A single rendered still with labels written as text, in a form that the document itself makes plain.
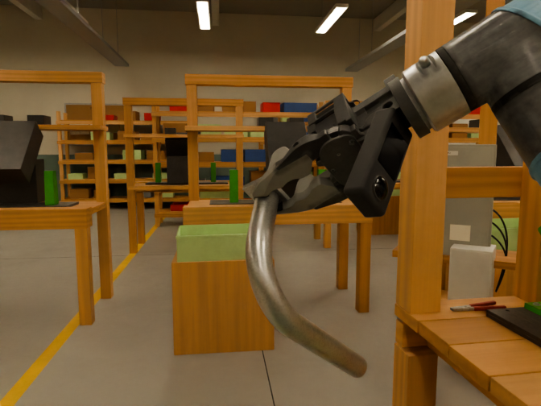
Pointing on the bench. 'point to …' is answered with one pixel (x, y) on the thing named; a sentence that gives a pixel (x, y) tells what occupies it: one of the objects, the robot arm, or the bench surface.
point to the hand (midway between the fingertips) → (270, 202)
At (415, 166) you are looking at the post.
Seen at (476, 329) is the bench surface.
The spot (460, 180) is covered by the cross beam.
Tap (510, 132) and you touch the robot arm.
